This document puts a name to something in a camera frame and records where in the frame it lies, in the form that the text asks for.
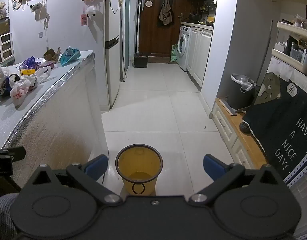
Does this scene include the grey board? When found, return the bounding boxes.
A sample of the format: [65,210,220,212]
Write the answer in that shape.
[224,96,238,117]

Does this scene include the glass tank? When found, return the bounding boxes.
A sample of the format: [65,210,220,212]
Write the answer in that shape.
[0,17,10,38]

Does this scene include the white wall shelf with bottles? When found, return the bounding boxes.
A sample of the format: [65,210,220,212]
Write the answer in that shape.
[271,12,307,73]

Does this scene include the person's grey clothing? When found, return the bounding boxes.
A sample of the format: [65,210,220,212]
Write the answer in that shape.
[0,193,19,240]

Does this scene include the white washing machine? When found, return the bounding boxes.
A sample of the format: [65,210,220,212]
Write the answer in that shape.
[177,25,192,72]

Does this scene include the round container with printed lid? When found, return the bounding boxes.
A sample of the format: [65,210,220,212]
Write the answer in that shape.
[0,74,21,97]

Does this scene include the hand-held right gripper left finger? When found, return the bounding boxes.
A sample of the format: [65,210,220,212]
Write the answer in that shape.
[23,154,123,205]

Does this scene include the grey bin with white liner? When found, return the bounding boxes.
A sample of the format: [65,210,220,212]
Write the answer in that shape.
[230,73,257,111]

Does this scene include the purple floral plastic bag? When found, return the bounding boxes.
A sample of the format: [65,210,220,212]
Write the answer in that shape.
[19,56,42,70]

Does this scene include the white kitchen base cabinets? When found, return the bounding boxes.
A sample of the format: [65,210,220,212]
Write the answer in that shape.
[185,22,214,88]

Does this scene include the small yellow box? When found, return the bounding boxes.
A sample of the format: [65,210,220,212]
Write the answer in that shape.
[20,68,37,77]

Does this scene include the black round object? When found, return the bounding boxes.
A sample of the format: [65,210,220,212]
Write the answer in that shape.
[239,122,252,134]

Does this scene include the white refrigerator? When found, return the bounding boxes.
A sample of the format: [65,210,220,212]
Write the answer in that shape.
[104,0,131,111]

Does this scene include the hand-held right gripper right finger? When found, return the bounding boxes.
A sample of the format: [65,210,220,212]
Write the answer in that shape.
[188,154,287,205]

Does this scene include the black square bin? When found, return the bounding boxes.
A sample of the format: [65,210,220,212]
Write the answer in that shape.
[133,52,149,68]

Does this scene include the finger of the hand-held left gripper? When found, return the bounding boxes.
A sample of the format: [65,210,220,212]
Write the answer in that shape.
[0,147,26,162]

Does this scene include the white plush sheep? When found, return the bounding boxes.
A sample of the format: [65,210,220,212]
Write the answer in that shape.
[86,5,99,17]

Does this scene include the black printed cloth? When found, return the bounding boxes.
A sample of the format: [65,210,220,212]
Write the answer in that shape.
[242,72,307,183]

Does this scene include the white hanging cord ornament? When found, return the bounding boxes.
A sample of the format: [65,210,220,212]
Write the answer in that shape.
[40,0,51,52]

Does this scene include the white drawer unit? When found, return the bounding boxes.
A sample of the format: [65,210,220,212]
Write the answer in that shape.
[0,32,14,65]

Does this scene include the teal plastic bag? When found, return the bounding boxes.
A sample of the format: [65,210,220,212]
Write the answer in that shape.
[60,47,81,67]

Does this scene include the torn cardboard piece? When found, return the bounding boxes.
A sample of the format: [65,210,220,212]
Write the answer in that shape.
[43,47,61,62]

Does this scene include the shiny red box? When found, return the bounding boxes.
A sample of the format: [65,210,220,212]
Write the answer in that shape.
[35,61,55,71]

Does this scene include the white lace-edged cloth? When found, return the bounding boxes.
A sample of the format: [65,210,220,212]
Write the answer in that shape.
[283,147,307,240]

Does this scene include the yellow plastic bin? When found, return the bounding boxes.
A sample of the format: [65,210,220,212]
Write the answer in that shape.
[116,144,163,197]

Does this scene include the olive hanging tote bag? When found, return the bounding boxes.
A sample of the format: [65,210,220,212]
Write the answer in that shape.
[157,0,174,28]

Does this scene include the green plastic bag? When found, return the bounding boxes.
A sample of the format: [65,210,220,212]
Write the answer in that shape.
[171,44,179,63]

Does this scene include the dark wooden door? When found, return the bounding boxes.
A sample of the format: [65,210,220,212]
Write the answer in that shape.
[138,0,188,58]

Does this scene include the white low cabinet wooden top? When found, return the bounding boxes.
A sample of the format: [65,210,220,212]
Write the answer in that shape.
[209,97,269,171]

